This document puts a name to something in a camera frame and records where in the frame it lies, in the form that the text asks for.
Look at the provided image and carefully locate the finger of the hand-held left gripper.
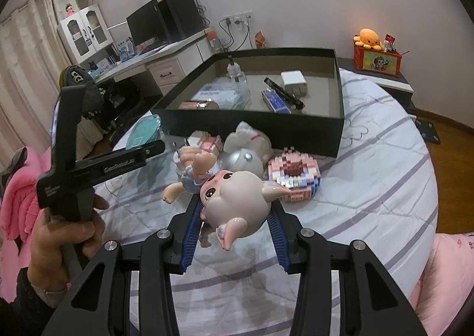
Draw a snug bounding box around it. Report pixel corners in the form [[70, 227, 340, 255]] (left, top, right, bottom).
[[142, 140, 166, 165]]

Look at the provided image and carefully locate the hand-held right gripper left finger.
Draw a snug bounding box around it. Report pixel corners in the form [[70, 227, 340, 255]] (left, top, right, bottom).
[[41, 195, 205, 336]]

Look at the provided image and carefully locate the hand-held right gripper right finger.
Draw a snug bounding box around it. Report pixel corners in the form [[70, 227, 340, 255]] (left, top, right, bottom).
[[268, 200, 432, 336]]

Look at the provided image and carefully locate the pink pig figurine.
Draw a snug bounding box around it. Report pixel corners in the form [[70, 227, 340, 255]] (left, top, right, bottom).
[[163, 146, 293, 251]]

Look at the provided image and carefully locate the pink gold bottle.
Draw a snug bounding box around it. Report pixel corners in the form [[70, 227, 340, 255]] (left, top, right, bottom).
[[181, 99, 219, 110]]

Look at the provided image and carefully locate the black shallow box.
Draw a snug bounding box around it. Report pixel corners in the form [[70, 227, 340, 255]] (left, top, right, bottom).
[[151, 47, 346, 158]]

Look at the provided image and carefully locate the clear bottle black cap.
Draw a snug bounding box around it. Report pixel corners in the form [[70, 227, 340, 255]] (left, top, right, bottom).
[[227, 56, 248, 99]]

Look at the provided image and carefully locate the small blue box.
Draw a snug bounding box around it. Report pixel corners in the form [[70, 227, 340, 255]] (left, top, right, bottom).
[[261, 88, 291, 114]]

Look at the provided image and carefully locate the black pen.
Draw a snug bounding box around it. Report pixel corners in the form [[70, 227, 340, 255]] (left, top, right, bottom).
[[264, 77, 306, 109]]

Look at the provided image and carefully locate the white charger plug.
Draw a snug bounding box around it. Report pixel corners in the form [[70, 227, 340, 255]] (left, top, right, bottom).
[[280, 70, 308, 96]]

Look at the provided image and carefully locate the person's left forearm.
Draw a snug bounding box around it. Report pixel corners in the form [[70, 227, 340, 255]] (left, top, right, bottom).
[[0, 267, 75, 336]]

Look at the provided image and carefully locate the person's left hand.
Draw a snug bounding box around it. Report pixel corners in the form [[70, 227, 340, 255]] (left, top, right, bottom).
[[28, 195, 110, 288]]

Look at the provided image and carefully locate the pink block model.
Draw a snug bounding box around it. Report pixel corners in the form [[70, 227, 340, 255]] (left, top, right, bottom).
[[187, 130, 224, 154]]

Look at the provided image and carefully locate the black office chair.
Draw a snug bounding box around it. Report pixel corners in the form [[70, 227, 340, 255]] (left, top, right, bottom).
[[59, 65, 156, 144]]

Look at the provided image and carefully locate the pink fleece blanket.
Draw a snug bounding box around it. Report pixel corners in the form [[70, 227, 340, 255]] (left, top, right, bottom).
[[0, 147, 56, 273]]

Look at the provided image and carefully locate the pink pixel block donut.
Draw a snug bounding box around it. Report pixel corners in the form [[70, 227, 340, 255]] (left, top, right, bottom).
[[267, 147, 321, 203]]

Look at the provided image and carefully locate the white desk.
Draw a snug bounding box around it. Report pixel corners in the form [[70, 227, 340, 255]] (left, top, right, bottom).
[[87, 30, 217, 97]]

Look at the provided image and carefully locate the silver round capsule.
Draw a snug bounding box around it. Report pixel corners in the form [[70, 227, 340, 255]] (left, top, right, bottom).
[[222, 149, 265, 177]]

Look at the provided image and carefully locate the dark grey jacket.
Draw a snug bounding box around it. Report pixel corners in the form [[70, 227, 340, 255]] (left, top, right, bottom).
[[59, 65, 104, 122]]

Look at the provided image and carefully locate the grey cat plush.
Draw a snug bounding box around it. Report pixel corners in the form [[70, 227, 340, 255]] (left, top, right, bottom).
[[223, 121, 275, 162]]

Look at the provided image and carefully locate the blue white box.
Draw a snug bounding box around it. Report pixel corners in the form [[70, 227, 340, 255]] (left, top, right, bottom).
[[113, 40, 134, 62]]

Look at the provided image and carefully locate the grey bottle orange cap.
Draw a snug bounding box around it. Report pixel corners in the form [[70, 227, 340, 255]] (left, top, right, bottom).
[[206, 26, 223, 54]]

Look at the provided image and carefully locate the black computer monitor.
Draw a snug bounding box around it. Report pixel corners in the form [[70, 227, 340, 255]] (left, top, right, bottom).
[[126, 0, 167, 47]]

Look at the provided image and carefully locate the white glass-door cabinet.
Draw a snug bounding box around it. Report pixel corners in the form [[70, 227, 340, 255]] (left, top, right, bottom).
[[57, 4, 113, 66]]

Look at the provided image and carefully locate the black computer tower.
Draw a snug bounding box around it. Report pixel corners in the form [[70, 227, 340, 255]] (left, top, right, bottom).
[[157, 0, 204, 42]]

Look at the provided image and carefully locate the pink printed blanket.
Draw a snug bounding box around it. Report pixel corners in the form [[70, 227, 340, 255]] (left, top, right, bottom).
[[411, 232, 474, 336]]

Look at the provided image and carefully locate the black bathroom scale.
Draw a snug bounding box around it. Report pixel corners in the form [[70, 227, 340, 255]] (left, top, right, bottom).
[[415, 115, 441, 144]]

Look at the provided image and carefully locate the red printed toy box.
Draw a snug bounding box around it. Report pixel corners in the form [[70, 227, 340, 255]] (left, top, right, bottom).
[[353, 45, 404, 79]]

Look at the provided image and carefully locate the orange octopus plush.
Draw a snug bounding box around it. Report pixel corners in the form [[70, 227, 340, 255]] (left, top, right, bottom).
[[353, 28, 384, 50]]

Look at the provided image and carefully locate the black power cable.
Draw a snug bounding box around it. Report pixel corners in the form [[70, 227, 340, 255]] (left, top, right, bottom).
[[220, 19, 238, 51]]

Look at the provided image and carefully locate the white wall outlet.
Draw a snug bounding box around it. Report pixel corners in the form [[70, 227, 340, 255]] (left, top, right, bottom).
[[222, 12, 254, 25]]

